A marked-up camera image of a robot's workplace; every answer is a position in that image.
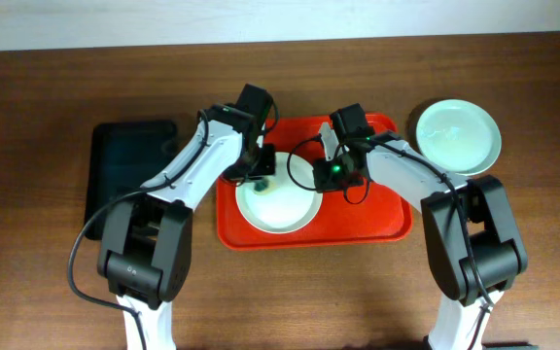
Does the black plastic tray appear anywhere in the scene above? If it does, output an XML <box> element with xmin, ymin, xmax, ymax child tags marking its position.
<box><xmin>84</xmin><ymin>120</ymin><xmax>178</xmax><ymax>221</ymax></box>

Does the mint green plate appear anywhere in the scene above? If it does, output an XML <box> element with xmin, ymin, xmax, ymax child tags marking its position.
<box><xmin>414</xmin><ymin>99</ymin><xmax>502</xmax><ymax>176</ymax></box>

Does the red plastic tray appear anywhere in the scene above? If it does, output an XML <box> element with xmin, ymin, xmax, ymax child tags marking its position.
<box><xmin>216</xmin><ymin>112</ymin><xmax>412</xmax><ymax>251</ymax></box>

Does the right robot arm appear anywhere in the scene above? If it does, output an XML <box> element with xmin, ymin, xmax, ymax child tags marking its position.
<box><xmin>313</xmin><ymin>104</ymin><xmax>528</xmax><ymax>350</ymax></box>

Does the white plate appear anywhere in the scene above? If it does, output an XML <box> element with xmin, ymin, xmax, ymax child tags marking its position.
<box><xmin>235</xmin><ymin>152</ymin><xmax>323</xmax><ymax>234</ymax></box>

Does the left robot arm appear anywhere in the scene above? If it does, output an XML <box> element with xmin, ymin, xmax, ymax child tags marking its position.
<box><xmin>97</xmin><ymin>84</ymin><xmax>277</xmax><ymax>349</ymax></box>

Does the green yellow sponge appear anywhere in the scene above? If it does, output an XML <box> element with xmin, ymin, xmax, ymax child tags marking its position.
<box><xmin>253</xmin><ymin>178</ymin><xmax>276</xmax><ymax>195</ymax></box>

